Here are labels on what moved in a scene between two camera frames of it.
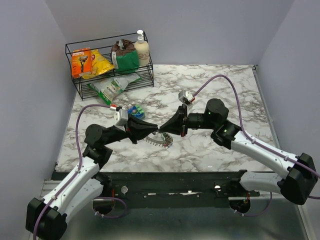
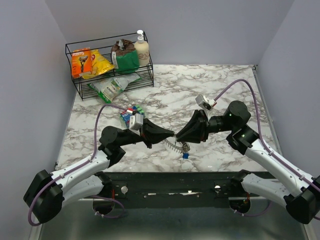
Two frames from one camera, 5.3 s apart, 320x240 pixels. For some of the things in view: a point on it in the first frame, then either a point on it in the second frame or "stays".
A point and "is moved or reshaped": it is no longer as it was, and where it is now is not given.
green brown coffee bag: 124,56 stays
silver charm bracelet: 166,142 is moved or reshaped
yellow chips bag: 98,64 stays
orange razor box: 81,61 stays
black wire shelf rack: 108,66 stays
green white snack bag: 109,89 stays
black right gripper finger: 174,125 -> 195,127
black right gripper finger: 179,131 -> 195,137
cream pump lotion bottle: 143,49 stays
